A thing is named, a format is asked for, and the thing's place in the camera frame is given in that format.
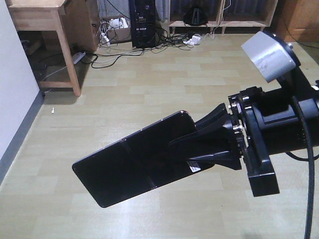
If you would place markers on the low wooden shelf unit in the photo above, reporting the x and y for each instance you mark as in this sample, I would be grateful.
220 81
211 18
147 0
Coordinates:
224 13

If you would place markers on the wooden desk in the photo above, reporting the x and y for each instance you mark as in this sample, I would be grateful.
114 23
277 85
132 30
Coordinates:
75 23

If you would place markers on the wooden cabinet door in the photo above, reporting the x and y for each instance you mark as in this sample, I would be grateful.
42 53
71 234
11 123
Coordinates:
297 20

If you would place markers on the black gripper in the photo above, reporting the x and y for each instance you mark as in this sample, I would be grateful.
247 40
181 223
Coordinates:
214 142

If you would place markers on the white floor power strip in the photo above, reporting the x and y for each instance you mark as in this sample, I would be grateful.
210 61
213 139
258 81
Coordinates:
77 57

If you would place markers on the cardboard box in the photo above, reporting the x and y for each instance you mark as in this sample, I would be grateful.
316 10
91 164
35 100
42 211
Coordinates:
119 30

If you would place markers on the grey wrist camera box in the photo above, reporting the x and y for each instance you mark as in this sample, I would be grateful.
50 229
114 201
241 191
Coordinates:
272 56

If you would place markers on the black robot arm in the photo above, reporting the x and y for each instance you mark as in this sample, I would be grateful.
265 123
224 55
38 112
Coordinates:
286 115

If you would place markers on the black router device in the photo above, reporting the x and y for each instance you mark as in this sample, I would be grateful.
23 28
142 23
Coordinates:
195 16

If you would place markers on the black computer tower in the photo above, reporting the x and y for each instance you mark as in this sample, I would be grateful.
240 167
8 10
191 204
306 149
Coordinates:
143 23

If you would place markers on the black smartphone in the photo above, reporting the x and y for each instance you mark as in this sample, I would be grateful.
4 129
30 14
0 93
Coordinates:
137 163

